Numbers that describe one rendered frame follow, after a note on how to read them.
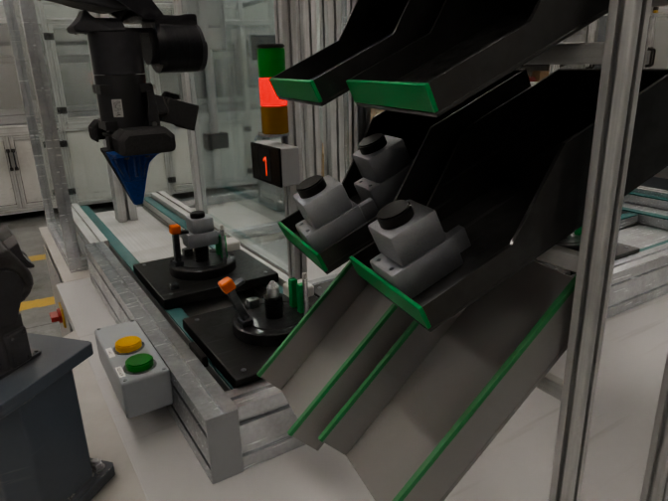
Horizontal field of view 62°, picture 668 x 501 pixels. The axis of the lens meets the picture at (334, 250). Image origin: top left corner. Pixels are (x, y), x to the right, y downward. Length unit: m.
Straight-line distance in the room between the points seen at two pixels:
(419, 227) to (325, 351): 0.30
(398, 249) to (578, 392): 0.19
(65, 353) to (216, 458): 0.23
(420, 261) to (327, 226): 0.14
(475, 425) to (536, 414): 0.45
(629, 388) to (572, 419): 0.54
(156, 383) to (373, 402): 0.38
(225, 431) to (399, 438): 0.27
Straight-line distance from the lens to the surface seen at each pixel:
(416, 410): 0.59
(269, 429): 0.81
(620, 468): 0.89
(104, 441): 0.94
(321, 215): 0.56
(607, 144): 0.45
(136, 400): 0.88
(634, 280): 1.35
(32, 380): 0.71
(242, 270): 1.20
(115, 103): 0.71
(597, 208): 0.47
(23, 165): 6.12
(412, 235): 0.45
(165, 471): 0.85
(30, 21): 1.60
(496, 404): 0.51
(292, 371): 0.73
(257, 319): 0.92
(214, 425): 0.76
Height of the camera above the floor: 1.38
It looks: 19 degrees down
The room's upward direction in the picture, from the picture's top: 2 degrees counter-clockwise
